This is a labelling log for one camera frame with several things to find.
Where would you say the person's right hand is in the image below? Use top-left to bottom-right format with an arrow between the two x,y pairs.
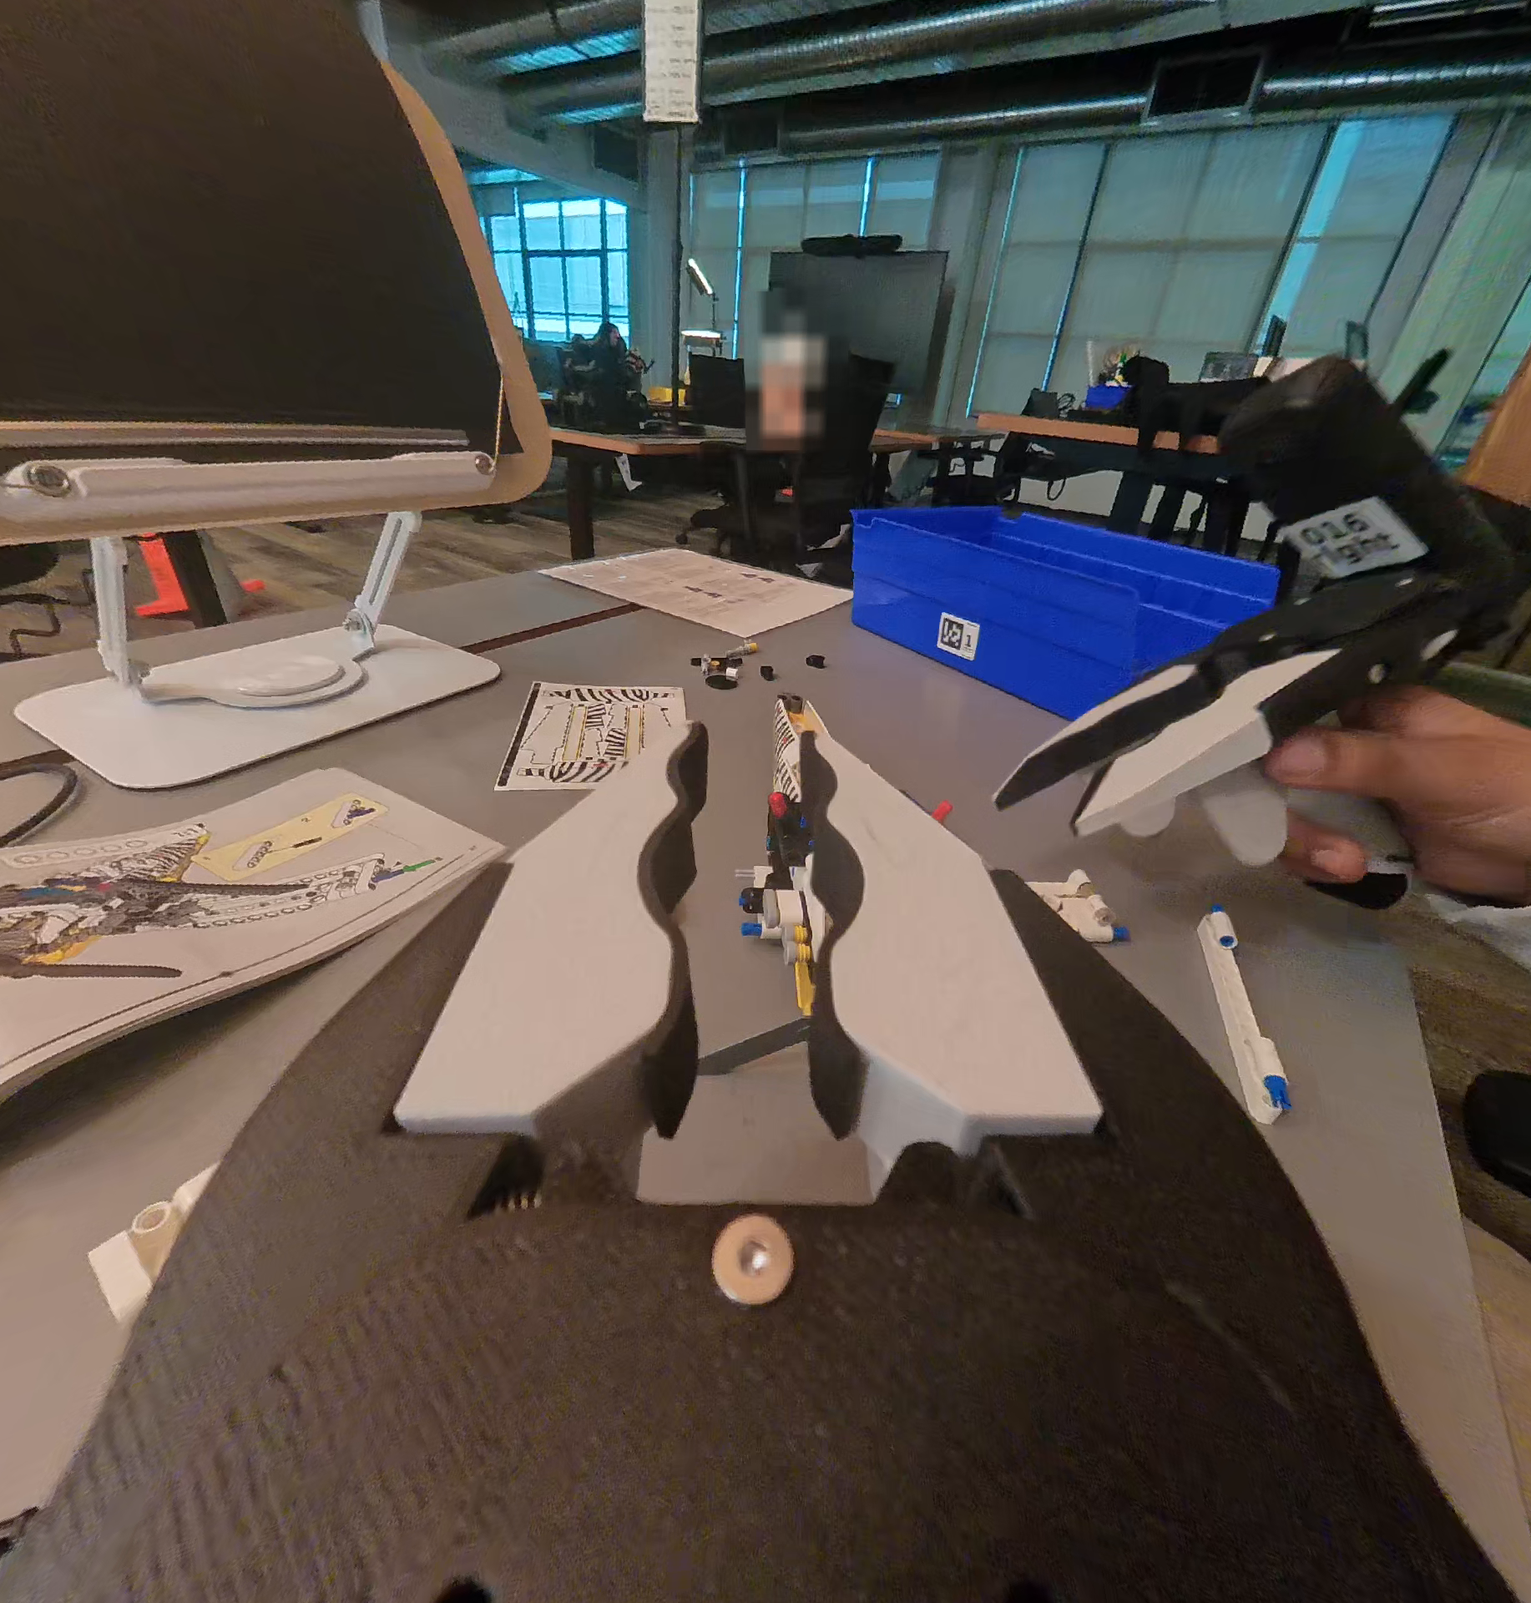
1262,686 -> 1531,902

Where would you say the black cable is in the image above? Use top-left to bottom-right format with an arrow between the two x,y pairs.
0,757 -> 80,854

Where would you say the black tablet screen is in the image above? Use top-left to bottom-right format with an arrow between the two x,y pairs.
0,0 -> 554,549

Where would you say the wooden pillar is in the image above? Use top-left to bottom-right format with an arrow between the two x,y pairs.
1461,330 -> 1531,508

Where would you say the lego instruction booklet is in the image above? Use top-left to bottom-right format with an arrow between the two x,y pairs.
0,767 -> 508,1130

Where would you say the large black display screen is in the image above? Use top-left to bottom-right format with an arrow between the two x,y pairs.
767,248 -> 949,404

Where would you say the blue plastic bin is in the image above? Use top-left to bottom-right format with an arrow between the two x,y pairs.
852,506 -> 1283,722

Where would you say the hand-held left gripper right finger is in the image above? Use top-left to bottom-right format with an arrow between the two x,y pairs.
796,729 -> 1106,1165

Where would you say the zebra-striped sticker sheet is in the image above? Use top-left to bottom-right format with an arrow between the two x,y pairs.
495,679 -> 689,793

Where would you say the large white lego panel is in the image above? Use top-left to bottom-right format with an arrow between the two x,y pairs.
86,1165 -> 215,1323

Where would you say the dark rounded object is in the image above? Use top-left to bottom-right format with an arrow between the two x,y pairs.
1462,1069 -> 1531,1215

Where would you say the hanging paper sign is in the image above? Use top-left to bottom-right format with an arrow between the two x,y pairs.
643,0 -> 703,126

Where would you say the wooden office desk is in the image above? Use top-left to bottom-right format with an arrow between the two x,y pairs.
546,418 -> 1004,562
977,412 -> 1260,545

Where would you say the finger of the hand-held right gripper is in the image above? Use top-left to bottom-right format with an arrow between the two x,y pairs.
1069,700 -> 1283,841
992,649 -> 1345,813

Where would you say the white printed paper sheet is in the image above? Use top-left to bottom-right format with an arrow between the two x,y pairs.
538,547 -> 852,638

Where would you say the person's leg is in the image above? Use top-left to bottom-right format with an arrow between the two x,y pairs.
1461,1220 -> 1531,1603

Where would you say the person's right forearm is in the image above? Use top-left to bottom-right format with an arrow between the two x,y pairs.
1422,882 -> 1531,1005

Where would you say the small white lego assembly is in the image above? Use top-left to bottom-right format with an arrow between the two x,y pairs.
1029,866 -> 1129,945

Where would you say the long white lego beam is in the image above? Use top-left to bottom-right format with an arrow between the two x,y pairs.
1194,902 -> 1293,1124

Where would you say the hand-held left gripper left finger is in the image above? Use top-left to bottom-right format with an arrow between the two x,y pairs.
393,722 -> 707,1144

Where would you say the zebra-striped lego helicopter model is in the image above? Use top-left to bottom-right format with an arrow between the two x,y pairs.
735,694 -> 830,1016

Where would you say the black bag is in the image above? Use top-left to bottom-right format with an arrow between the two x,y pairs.
1126,356 -> 1267,454

